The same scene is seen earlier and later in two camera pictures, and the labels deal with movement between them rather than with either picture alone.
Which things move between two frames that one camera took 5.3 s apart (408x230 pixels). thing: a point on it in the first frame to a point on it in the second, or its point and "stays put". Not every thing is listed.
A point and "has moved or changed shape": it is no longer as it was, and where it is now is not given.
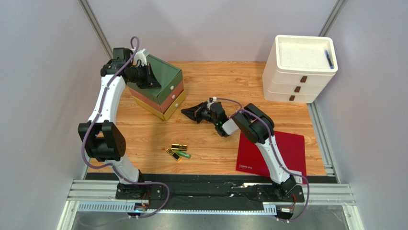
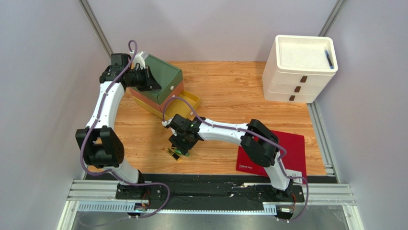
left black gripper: [150, 81] stays put
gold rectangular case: [173, 154] stays put
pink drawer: [164, 105] stays put
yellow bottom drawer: [165, 116] has moved or changed shape
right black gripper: [201, 111] to [180, 141]
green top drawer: [167, 75] stays put
